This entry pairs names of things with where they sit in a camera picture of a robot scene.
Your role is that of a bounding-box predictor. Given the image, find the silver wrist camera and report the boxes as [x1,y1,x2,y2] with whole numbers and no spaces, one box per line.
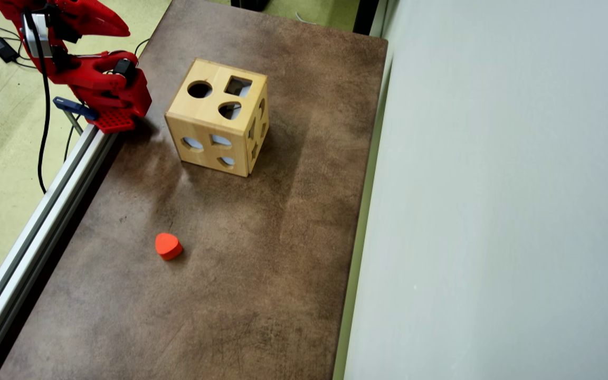
[23,13,52,59]

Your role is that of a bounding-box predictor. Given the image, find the black vertical post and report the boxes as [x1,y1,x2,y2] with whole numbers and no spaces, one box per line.
[353,0,379,35]

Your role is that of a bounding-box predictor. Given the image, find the wooden shape sorter box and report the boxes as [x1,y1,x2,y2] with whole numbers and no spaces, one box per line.
[165,58,270,178]

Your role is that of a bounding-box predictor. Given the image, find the brown table mat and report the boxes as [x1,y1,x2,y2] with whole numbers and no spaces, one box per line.
[0,0,389,380]

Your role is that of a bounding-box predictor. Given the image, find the black floor object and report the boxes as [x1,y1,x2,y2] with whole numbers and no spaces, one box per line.
[230,0,271,12]

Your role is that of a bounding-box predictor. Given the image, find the aluminium profile rail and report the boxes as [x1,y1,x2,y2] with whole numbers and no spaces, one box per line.
[0,124,120,380]

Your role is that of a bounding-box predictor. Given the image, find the blue clamp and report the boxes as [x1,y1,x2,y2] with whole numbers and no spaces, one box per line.
[53,97,99,135]

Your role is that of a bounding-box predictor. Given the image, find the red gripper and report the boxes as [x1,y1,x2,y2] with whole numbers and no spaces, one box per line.
[23,0,131,44]

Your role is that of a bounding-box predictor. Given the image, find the orange rounded triangle block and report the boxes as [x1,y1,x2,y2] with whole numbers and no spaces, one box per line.
[155,233,184,261]

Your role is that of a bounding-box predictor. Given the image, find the thick black cable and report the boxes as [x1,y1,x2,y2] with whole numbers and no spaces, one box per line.
[22,8,53,195]

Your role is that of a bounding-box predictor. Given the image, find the black power adapter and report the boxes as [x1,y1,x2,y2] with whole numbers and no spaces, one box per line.
[0,37,20,63]

